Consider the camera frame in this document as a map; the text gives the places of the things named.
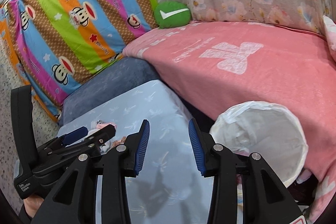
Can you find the speckled white bedsheet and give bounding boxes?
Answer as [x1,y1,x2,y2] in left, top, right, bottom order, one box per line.
[0,43,59,213]

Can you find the colourful monkey print pillow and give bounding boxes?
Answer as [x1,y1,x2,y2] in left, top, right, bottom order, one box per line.
[1,0,157,121]

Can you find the person's left hand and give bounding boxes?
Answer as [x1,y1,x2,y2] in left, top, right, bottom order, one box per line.
[23,195,44,218]

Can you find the green check mark cushion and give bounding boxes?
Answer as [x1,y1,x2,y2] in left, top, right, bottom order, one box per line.
[154,1,191,29]

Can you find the light blue palm print sheet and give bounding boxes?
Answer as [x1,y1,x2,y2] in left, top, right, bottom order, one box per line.
[58,80,213,223]

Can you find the dark blue velvet cushion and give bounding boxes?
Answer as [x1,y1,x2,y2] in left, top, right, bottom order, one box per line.
[59,57,160,126]

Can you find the white lined trash bin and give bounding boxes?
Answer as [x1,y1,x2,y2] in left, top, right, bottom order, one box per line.
[210,101,309,187]

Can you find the small pink pillow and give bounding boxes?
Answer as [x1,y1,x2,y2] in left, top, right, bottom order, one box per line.
[323,15,336,61]

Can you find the pink cloth piece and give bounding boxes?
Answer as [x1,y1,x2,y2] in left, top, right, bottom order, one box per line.
[90,120,117,132]

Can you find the pink blanket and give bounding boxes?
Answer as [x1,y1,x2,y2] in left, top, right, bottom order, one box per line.
[123,22,335,223]

